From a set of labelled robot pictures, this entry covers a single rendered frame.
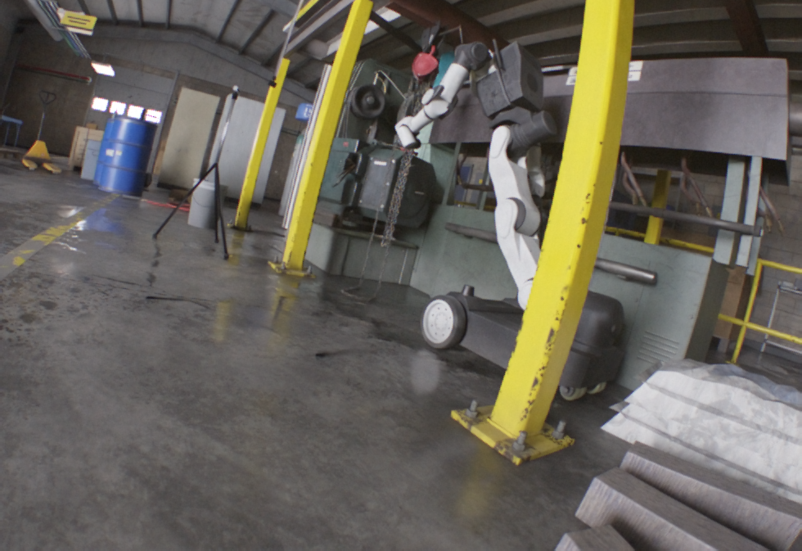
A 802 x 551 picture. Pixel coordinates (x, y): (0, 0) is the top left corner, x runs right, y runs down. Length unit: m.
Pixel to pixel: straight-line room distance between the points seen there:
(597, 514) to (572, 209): 0.61
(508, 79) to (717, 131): 0.94
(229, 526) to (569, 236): 0.81
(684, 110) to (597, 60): 1.01
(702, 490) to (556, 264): 0.59
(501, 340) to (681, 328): 0.74
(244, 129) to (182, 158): 1.32
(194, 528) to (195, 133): 7.87
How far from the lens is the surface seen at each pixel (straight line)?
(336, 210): 2.62
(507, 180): 1.71
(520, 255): 1.59
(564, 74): 2.44
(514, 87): 1.82
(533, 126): 1.71
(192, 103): 8.27
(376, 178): 2.48
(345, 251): 2.56
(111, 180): 5.10
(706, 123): 1.92
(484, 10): 2.90
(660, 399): 1.17
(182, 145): 8.18
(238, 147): 8.19
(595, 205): 0.92
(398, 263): 2.79
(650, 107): 2.04
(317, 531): 0.60
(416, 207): 2.61
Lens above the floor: 0.43
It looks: 4 degrees down
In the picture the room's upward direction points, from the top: 14 degrees clockwise
